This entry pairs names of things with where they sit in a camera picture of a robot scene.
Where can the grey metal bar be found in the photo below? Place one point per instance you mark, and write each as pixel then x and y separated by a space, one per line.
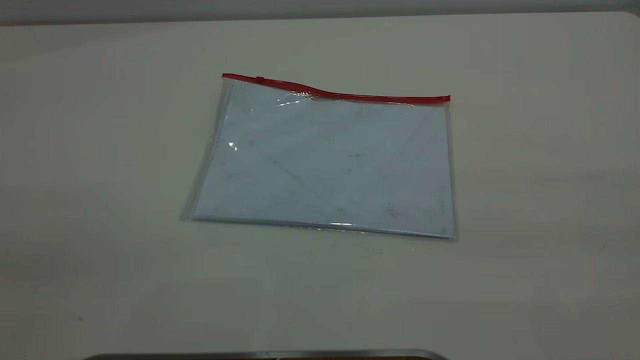
pixel 250 356

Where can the clear plastic zip bag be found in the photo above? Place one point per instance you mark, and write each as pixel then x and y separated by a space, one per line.
pixel 325 165

